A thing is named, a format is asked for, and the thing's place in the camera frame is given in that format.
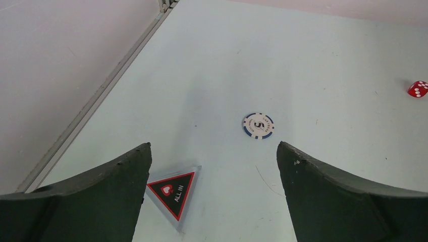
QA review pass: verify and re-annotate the white blue poker chip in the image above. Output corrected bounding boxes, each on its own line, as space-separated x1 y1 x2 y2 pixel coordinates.
242 112 275 140

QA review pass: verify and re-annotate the red translucent die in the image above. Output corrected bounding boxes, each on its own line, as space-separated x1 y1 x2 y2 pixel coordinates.
407 81 428 98

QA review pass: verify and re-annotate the all in triangle button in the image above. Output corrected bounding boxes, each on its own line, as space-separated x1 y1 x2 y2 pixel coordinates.
145 165 202 232

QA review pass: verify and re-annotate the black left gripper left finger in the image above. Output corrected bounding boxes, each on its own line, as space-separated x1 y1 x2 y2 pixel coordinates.
1 143 152 241

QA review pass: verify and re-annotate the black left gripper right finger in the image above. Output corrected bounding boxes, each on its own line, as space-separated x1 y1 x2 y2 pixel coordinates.
277 142 427 241

